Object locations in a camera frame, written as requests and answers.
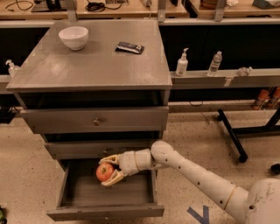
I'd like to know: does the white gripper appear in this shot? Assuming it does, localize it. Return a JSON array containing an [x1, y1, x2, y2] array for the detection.
[[99, 149, 152, 186]]

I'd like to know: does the grey open bottom drawer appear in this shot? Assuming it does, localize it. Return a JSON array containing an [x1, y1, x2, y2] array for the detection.
[[46, 158, 165, 221]]

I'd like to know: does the clear plastic water bottle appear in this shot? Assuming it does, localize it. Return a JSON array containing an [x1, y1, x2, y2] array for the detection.
[[207, 51, 222, 77]]

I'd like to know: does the dark snack wrapper packet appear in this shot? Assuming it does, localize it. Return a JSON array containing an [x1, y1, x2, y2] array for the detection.
[[115, 42, 144, 54]]

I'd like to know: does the black metal stand leg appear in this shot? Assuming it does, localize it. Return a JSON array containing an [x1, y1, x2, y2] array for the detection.
[[217, 108, 280, 163]]

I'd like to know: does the crumpled clear plastic wrapper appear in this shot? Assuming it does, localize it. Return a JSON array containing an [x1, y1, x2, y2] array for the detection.
[[237, 66, 253, 76]]

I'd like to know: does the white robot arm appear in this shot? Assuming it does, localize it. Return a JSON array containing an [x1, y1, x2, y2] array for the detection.
[[100, 140, 280, 224]]

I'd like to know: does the white ceramic bowl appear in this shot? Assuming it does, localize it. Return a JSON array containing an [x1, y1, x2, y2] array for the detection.
[[59, 26, 88, 50]]

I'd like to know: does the red apple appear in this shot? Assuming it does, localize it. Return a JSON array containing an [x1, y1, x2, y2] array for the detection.
[[95, 163, 115, 182]]

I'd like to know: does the orange spray bottle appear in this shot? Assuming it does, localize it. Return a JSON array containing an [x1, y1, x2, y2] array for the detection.
[[251, 89, 269, 110], [266, 87, 280, 109]]

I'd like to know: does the grey top drawer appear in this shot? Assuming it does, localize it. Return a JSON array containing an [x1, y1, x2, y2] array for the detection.
[[20, 106, 169, 134]]

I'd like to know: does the grey metal ledge rail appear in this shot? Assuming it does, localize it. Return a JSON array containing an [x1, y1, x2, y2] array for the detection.
[[170, 68, 280, 90]]

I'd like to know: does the clear pump sanitizer bottle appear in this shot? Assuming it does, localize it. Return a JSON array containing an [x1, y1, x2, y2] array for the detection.
[[5, 59, 19, 77]]

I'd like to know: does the grey middle drawer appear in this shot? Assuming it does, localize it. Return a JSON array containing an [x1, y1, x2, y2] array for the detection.
[[45, 139, 154, 160]]

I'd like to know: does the black cable on bench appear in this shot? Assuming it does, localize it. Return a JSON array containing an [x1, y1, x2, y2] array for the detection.
[[84, 1, 124, 13]]

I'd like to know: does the white pump lotion bottle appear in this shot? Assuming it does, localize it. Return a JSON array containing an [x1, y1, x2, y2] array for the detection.
[[175, 48, 188, 76]]

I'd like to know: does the grey wooden drawer cabinet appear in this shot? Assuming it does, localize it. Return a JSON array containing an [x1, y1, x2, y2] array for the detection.
[[5, 18, 173, 165]]

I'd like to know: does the blue tape floor marker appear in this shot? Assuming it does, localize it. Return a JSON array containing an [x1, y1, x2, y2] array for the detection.
[[187, 206, 210, 224]]

